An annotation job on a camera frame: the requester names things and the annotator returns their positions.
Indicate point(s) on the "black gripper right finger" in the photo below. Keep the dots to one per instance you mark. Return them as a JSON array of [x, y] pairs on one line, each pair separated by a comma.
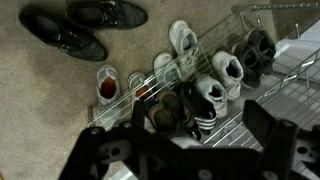
[[280, 143]]

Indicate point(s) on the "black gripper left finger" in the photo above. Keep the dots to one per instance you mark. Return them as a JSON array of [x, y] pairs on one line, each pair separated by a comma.
[[100, 150]]

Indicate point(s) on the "white sneaker with orange insole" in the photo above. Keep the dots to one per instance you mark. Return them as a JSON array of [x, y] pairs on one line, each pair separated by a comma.
[[108, 88], [140, 85]]

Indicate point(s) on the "brown shoe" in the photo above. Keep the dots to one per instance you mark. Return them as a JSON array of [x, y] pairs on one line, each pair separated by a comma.
[[178, 103], [163, 116]]

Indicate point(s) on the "white high-top sneaker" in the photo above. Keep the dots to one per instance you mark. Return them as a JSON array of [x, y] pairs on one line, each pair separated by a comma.
[[212, 93], [228, 71]]

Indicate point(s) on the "dark suede shoe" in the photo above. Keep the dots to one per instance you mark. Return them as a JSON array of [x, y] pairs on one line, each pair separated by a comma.
[[248, 65], [263, 50]]

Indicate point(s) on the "black slide with white stripes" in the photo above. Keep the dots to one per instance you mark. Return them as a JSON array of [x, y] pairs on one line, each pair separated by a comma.
[[201, 110]]

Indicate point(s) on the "white worn sneaker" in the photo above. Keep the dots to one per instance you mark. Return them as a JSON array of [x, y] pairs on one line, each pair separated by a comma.
[[165, 68], [182, 40]]

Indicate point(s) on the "black leather shoe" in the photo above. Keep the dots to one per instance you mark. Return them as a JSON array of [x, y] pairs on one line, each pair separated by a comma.
[[66, 36], [113, 15]]

